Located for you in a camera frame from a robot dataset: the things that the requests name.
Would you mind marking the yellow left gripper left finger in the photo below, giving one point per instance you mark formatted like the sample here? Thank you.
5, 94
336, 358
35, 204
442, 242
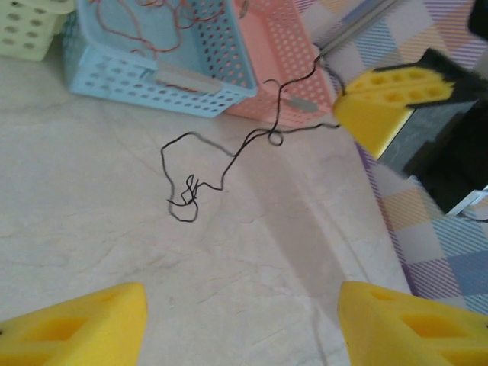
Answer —
87, 331

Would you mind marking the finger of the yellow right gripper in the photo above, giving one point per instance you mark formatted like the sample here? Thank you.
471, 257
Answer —
396, 78
373, 122

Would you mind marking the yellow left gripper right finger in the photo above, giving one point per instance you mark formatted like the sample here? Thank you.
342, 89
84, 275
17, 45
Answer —
411, 331

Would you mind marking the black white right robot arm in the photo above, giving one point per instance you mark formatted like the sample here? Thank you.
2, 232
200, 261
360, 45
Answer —
478, 17

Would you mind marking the pink plastic basket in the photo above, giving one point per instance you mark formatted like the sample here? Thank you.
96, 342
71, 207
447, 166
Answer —
289, 61

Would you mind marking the blue plastic basket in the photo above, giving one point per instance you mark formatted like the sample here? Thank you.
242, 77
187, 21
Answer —
126, 82

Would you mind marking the green plastic basket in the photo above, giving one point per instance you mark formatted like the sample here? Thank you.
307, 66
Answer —
28, 26

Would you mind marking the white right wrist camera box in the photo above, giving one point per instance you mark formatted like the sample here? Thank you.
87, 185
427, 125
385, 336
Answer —
470, 200

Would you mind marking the aluminium frame post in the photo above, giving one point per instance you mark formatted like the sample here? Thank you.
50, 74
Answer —
354, 24

